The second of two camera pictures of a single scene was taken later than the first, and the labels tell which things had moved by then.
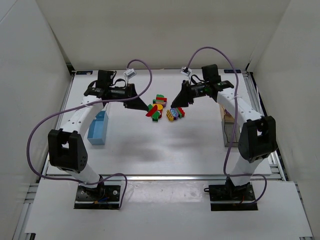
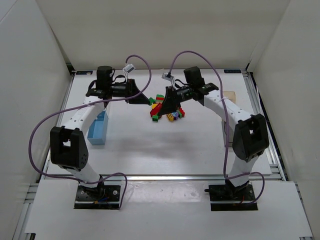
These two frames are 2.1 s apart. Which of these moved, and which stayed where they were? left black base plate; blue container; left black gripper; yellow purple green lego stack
Moved: left black gripper
Stayed: blue container; yellow purple green lego stack; left black base plate
